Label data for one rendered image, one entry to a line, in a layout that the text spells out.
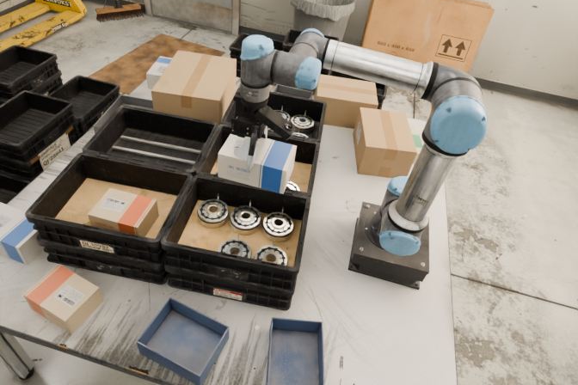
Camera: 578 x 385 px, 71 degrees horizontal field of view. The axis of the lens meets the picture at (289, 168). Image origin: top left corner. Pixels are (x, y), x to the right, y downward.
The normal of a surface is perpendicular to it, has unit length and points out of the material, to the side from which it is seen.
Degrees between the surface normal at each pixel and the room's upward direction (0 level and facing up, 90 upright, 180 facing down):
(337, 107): 90
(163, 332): 0
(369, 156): 90
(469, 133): 84
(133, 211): 0
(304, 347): 0
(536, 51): 90
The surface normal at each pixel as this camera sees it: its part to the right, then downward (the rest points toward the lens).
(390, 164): -0.05, 0.66
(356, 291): 0.11, -0.74
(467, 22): -0.23, 0.49
